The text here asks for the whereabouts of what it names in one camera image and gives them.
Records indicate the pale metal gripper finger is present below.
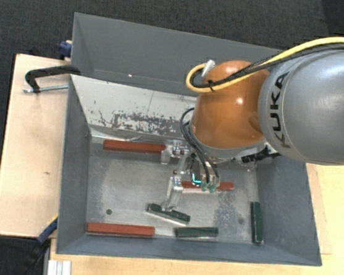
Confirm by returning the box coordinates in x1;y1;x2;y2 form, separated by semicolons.
159;167;187;215
159;138;191;168

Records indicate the dark green flat block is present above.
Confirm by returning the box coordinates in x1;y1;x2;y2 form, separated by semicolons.
145;202;193;225
246;200;269;246
173;221;220;243

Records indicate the red-brown flat block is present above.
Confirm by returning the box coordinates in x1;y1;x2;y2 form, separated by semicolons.
180;176;235;195
102;137;167;158
86;218;157;242

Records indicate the grey metal bin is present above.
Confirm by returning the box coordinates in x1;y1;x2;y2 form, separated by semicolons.
45;12;344;275

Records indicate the pale wood flat board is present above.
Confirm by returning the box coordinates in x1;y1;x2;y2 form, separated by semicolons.
0;53;78;243

